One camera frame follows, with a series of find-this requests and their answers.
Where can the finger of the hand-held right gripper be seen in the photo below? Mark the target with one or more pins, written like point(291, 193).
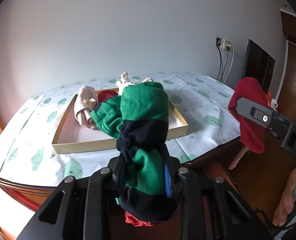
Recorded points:
point(260, 117)

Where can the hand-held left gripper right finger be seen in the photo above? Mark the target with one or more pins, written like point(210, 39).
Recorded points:
point(167, 180)

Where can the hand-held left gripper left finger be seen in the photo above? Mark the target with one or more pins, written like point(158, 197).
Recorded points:
point(113, 177)

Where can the dark red underwear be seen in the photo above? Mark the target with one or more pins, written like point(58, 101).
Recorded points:
point(250, 90)

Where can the shallow cardboard tray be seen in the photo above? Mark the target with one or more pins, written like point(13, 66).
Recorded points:
point(88, 140)

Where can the green and black underwear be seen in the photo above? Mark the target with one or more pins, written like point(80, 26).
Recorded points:
point(143, 105)

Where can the pink underwear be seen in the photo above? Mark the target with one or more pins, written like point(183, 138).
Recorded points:
point(84, 92)

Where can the beige underwear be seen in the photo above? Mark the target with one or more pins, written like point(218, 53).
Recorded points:
point(125, 78)

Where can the person's right hand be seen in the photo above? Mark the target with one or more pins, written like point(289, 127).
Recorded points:
point(286, 200)

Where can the white mug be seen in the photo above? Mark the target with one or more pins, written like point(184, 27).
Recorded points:
point(274, 103)

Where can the black monitor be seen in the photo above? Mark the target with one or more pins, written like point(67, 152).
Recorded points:
point(257, 65)

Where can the dark wooden desk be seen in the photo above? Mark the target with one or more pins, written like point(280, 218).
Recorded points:
point(25, 192)

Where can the cloud print tablecloth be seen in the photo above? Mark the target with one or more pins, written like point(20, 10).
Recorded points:
point(38, 120)

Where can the wall outlet with plugs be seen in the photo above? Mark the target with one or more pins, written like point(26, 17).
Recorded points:
point(225, 44)

